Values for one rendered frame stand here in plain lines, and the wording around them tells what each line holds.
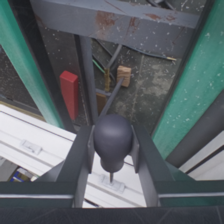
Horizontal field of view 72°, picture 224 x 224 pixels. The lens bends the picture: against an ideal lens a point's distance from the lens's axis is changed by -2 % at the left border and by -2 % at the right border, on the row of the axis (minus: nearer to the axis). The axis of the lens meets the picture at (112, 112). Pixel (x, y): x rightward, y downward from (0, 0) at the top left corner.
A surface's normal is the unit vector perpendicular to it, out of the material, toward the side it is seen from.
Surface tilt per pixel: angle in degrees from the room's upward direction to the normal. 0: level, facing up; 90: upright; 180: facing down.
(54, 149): 90
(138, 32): 0
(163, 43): 0
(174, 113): 0
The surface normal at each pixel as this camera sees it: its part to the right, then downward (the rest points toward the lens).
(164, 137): -0.38, 0.74
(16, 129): 0.01, -0.59
